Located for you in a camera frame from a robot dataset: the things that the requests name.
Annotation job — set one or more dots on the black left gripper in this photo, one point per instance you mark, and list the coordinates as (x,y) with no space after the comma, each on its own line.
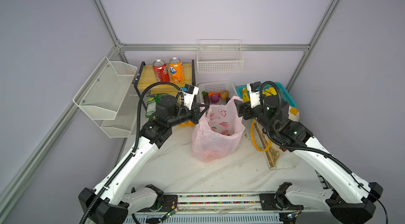
(195,113)

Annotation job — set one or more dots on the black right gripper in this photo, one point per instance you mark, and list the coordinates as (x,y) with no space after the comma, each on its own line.
(242,108)

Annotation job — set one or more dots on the pink plastic grocery bag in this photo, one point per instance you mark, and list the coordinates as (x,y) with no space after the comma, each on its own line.
(218,132)

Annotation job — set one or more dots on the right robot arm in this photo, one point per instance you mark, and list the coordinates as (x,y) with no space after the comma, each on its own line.
(350,200)

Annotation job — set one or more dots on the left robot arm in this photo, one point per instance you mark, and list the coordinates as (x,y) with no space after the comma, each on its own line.
(136,157)

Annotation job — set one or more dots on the light purple eggplant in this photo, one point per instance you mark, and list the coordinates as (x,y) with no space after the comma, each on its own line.
(206,98)

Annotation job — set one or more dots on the purple onion back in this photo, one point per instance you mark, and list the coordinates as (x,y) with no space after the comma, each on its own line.
(215,98)

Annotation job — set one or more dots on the yellow banana left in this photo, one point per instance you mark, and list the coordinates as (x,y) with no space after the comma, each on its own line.
(245,95)

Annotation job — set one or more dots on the orange carrot back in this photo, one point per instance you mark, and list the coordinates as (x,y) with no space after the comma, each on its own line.
(210,94)

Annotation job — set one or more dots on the white plastic vegetable basket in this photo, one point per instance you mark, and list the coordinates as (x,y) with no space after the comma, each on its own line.
(216,87)

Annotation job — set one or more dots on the brown potato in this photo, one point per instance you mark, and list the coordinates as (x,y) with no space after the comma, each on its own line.
(224,95)

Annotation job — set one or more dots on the yellow banana bunch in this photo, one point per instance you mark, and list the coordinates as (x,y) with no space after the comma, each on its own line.
(269,92)

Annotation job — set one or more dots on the teal plastic fruit basket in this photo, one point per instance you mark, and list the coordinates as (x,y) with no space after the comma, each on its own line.
(284,94)

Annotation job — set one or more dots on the orange soda can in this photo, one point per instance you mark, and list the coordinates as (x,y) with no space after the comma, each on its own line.
(176,70)

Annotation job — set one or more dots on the green snack bag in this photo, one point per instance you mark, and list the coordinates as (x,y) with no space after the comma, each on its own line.
(153,100)

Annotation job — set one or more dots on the red cola can middle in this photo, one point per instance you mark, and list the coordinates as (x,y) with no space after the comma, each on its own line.
(161,71)

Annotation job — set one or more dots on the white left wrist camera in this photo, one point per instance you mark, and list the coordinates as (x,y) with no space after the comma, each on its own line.
(189,92)

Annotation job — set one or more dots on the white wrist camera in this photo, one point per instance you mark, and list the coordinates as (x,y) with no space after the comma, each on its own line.
(189,92)
(254,93)

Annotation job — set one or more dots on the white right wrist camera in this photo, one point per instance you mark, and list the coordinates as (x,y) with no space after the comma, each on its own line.
(254,93)

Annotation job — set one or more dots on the white wire wall basket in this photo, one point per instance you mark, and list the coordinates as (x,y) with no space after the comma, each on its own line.
(219,56)

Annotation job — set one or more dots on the black frame wooden shelf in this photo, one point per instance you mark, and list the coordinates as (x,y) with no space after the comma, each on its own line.
(146,77)

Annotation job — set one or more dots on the white mesh wall rack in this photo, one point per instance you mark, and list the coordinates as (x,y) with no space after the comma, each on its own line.
(109,99)

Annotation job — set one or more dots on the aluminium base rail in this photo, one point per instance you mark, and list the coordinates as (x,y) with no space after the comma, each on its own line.
(217,208)

